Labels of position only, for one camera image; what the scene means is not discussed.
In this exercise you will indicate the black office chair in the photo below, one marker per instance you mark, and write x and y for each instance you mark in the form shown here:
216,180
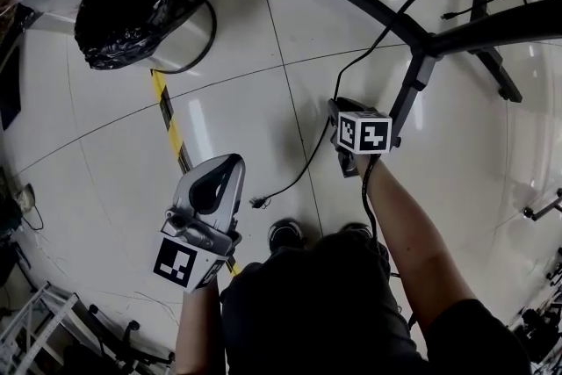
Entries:
123,338

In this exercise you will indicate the yellow black hazard tape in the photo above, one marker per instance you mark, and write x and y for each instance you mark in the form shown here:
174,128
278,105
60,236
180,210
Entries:
173,127

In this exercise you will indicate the black chair base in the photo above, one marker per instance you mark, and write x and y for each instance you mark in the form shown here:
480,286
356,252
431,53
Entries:
544,208

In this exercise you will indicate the person's left forearm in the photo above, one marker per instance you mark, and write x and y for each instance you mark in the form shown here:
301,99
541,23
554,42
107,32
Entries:
197,329

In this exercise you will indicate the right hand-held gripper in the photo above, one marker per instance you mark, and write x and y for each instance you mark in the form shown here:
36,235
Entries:
364,131

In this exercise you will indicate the person's left shoe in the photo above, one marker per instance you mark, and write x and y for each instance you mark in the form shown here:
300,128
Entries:
285,232

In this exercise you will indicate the person's right shoe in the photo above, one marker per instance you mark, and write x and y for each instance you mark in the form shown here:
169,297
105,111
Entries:
355,230

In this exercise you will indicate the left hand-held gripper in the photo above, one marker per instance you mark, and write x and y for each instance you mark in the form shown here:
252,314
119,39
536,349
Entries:
184,259

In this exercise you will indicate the person's shoe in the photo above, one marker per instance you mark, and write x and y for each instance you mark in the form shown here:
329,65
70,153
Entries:
355,230
285,232

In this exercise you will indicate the large steel bin black bag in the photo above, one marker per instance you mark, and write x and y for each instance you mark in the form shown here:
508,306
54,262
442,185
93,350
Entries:
131,9

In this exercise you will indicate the person's right forearm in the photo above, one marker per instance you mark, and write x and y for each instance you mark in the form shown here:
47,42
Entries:
408,232

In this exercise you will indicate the white metal rack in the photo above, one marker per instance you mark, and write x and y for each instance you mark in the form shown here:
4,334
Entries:
26,333

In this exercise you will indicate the person's black shirt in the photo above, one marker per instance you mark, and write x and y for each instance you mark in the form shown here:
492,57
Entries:
316,312

